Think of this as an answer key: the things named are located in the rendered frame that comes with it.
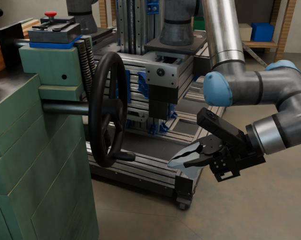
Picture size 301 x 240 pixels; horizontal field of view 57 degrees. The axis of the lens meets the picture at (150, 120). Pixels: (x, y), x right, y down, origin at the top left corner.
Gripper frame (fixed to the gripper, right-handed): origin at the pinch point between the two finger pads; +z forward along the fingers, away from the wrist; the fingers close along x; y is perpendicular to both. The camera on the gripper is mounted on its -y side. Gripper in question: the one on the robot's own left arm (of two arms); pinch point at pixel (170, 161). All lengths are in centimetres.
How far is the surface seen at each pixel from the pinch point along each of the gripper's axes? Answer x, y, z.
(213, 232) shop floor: 40, 72, 19
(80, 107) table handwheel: 6.3, -19.9, 15.6
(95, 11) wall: 339, -48, 125
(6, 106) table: -6.8, -30.3, 20.9
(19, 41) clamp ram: 13.4, -40.7, 23.3
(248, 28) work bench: 298, 60, -44
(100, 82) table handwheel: -0.9, -24.5, 3.2
